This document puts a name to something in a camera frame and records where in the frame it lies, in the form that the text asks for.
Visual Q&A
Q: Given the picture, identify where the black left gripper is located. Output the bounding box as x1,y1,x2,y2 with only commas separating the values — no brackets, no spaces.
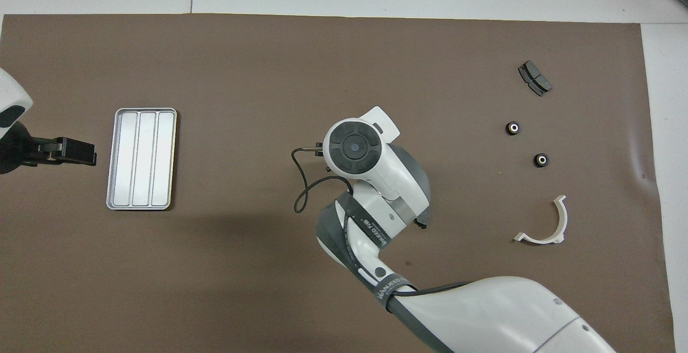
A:
0,122,98,175

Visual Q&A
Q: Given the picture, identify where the silver metal tray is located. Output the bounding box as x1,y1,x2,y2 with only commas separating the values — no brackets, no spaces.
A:
106,107,178,211

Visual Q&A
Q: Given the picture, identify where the white curved plastic bracket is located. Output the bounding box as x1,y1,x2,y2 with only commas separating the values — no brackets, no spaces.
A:
513,195,568,245

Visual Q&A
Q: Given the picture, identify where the brown table mat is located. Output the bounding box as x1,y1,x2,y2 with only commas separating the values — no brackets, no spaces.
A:
0,13,677,353

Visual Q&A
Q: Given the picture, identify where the short grey brake pad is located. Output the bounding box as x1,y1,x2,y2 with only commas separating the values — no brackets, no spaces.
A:
518,61,553,97

